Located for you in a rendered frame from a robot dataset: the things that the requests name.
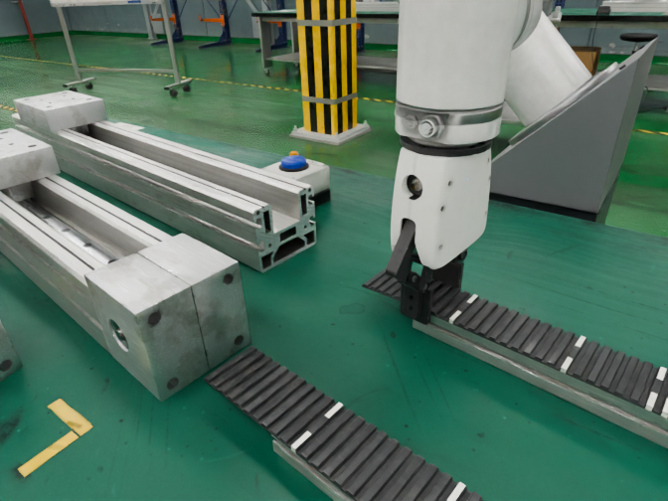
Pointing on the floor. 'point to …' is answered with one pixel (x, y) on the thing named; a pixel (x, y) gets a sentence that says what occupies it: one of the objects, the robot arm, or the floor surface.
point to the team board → (118, 69)
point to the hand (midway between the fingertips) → (431, 289)
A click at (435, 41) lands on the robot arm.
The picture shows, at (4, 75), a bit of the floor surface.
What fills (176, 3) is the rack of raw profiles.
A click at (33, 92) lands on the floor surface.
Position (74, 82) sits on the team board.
